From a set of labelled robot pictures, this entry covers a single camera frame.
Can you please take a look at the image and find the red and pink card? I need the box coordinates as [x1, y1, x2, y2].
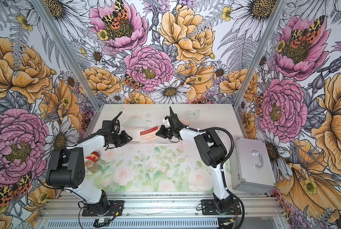
[139, 126, 159, 143]

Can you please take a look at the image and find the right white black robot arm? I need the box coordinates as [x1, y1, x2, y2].
[156, 112, 234, 214]

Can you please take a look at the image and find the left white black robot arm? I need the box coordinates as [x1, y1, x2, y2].
[46, 117, 132, 215]

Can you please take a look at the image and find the clear jar red label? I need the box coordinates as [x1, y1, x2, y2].
[84, 151, 101, 173]

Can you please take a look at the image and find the silver aluminium case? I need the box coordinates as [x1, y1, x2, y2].
[230, 138, 276, 194]

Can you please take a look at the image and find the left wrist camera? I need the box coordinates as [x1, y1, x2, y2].
[102, 120, 120, 134]

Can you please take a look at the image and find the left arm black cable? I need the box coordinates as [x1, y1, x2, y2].
[32, 111, 124, 189]

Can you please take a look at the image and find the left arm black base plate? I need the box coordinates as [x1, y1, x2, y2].
[82, 200, 124, 217]

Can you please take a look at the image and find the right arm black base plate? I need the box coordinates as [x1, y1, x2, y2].
[201, 199, 242, 216]

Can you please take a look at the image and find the aluminium front rail frame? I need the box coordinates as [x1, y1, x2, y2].
[36, 193, 289, 229]

